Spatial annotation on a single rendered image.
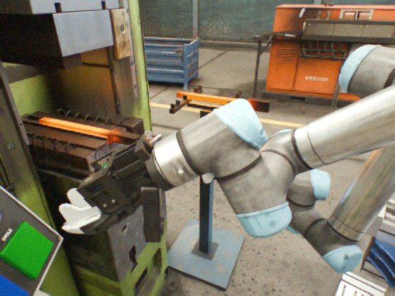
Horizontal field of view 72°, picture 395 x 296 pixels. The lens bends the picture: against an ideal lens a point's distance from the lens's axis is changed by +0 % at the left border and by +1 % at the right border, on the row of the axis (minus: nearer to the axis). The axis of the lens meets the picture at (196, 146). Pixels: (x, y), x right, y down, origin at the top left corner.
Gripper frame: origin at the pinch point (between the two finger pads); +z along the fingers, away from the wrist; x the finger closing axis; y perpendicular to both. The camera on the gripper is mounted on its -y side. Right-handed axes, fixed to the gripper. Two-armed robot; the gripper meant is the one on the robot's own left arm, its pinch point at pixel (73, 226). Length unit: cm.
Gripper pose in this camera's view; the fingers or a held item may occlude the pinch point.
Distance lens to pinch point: 52.6
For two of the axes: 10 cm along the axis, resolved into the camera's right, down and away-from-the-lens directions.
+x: 0.5, 4.9, -8.7
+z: -8.7, 4.6, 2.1
